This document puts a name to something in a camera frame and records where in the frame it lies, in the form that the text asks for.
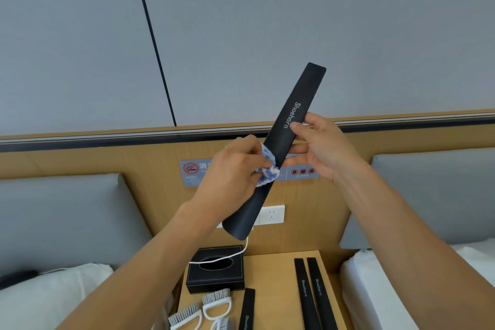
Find person's left hand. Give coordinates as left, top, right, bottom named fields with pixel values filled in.
left=189, top=134, right=277, bottom=222

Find person's right hand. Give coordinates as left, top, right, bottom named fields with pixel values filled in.
left=284, top=112, right=372, bottom=187

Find blue white striped cloth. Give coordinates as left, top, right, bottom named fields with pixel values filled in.
left=255, top=143, right=281, bottom=187

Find long black shoe spoon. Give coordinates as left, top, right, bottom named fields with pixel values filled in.
left=221, top=62, right=327, bottom=241
left=306, top=257, right=339, bottom=330
left=238, top=288, right=256, bottom=330
left=293, top=258, right=322, bottom=330

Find wooden nightstand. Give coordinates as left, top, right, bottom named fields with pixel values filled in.
left=176, top=250, right=349, bottom=330

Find white brush grey bristles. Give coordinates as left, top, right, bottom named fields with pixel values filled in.
left=202, top=288, right=233, bottom=321
left=168, top=302, right=203, bottom=330
left=210, top=316, right=237, bottom=330

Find person's right forearm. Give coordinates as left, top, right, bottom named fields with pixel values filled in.
left=340, top=165, right=495, bottom=330

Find person's left forearm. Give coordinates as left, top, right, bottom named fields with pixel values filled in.
left=56, top=202, right=229, bottom=330

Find black leather tissue box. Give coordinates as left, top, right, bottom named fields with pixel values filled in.
left=185, top=245, right=246, bottom=295

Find grey headboard cushion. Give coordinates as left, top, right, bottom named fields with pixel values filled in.
left=0, top=173, right=154, bottom=276
left=339, top=147, right=495, bottom=250

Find wooden headboard panel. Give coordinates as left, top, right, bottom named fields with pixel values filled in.
left=0, top=109, right=495, bottom=265

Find white bed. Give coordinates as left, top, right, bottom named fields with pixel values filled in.
left=0, top=262, right=175, bottom=330
left=339, top=239, right=495, bottom=330

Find white pillow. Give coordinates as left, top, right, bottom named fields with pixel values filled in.
left=450, top=240, right=495, bottom=276
left=0, top=262, right=114, bottom=330

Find black charging device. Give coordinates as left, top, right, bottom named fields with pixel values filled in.
left=0, top=270, right=39, bottom=290

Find grey wall sign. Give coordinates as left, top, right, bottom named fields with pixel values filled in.
left=179, top=154, right=320, bottom=188

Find white switch socket panel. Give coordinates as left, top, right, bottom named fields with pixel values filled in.
left=216, top=205, right=286, bottom=229

